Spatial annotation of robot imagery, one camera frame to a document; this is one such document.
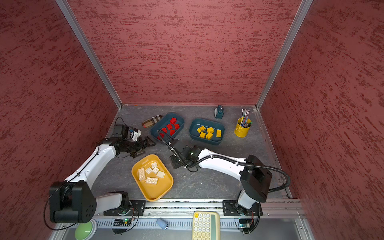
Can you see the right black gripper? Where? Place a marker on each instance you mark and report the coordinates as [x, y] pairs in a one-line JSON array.
[[174, 162]]

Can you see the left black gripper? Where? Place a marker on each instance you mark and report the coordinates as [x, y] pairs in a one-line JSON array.
[[141, 147]]

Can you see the red lego long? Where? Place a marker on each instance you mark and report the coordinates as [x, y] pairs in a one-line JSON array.
[[160, 136]]

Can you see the white lego small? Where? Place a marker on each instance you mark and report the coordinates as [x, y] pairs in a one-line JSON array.
[[154, 164]]

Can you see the red lego bottom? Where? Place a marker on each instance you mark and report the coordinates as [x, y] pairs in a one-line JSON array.
[[173, 120]]

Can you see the white lego square piece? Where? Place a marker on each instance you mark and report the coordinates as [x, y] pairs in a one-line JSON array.
[[149, 170]]

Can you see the white lego long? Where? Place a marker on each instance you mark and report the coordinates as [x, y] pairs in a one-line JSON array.
[[142, 174]]

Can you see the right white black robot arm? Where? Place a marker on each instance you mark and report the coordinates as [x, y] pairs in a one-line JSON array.
[[257, 179]]

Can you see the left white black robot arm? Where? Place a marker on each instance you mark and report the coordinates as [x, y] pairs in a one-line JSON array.
[[72, 201]]

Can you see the plaid fabric pouch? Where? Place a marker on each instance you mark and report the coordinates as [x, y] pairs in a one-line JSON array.
[[152, 121]]

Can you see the left teal plastic bin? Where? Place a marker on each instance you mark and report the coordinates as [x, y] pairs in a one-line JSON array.
[[171, 134]]

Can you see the teal plastic bin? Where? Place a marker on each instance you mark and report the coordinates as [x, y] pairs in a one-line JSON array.
[[171, 134], [196, 123]]

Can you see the right teal plastic bin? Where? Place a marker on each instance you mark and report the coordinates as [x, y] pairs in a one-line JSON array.
[[196, 123]]

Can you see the yellow plastic tray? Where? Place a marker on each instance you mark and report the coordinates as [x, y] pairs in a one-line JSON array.
[[152, 177]]

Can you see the teal white small bottle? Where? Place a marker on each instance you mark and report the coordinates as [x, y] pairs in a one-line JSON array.
[[219, 112]]

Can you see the yellow pen cup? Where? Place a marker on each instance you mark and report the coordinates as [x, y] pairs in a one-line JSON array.
[[241, 130]]

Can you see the small blue grey cylinder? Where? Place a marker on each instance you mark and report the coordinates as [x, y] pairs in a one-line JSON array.
[[163, 224]]

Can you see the cream green calculator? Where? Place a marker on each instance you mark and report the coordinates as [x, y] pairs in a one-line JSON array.
[[206, 226]]

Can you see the left circuit board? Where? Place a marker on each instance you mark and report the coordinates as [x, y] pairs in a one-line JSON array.
[[121, 223]]

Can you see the circuit board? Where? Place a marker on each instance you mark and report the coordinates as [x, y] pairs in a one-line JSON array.
[[244, 223], [121, 223]]

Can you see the right circuit board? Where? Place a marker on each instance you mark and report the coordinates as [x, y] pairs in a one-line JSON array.
[[244, 223]]

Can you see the green push button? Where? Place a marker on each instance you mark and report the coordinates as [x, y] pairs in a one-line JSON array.
[[86, 231]]

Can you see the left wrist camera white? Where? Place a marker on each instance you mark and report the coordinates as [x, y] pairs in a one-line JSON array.
[[135, 134]]

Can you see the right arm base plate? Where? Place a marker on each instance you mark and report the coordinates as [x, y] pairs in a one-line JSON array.
[[230, 208]]

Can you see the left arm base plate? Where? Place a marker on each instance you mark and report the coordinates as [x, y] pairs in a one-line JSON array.
[[136, 208]]

